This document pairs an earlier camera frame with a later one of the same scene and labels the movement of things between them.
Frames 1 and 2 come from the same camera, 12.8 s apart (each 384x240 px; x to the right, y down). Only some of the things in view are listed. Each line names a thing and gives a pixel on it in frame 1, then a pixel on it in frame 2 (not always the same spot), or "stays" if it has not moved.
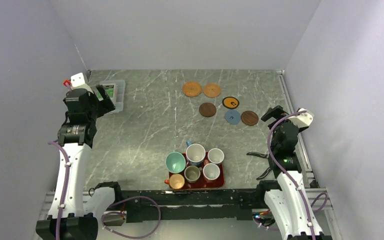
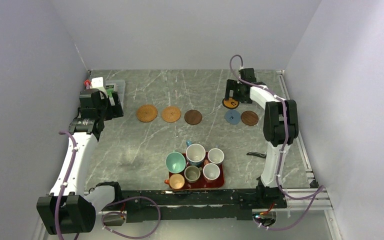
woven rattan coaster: (192, 89) -> (147, 113)
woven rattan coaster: (212, 90) -> (171, 114)
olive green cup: (192, 173) stays
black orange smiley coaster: (230, 102) stays
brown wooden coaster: (249, 117) stays
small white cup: (216, 155) stays
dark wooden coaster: (207, 109) -> (193, 117)
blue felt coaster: (232, 116) stays
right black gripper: (276, 112) -> (233, 85)
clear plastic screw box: (115, 89) stays
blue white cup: (195, 153) stays
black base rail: (152, 205) stays
